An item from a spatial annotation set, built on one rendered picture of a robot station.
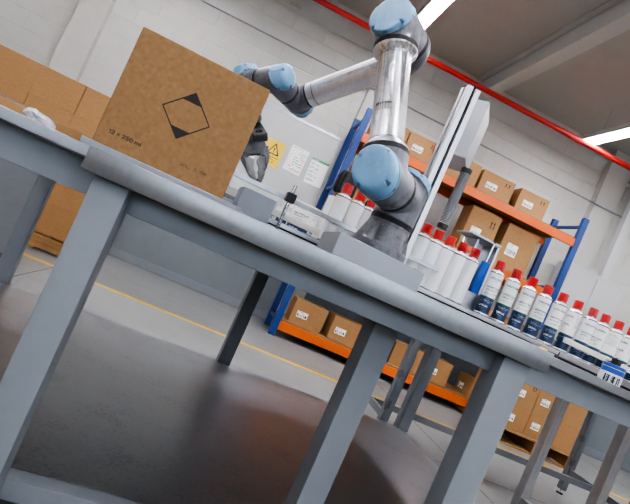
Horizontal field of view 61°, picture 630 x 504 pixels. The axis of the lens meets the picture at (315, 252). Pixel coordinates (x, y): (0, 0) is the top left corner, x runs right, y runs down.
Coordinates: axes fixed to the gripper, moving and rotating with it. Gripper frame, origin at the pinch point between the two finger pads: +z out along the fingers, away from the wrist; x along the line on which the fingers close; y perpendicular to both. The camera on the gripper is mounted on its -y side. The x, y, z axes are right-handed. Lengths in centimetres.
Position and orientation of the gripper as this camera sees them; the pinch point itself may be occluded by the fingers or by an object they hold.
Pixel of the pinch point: (257, 181)
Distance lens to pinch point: 166.9
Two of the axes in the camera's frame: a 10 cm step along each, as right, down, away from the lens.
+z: 0.8, 9.9, 1.2
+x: -9.6, 1.1, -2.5
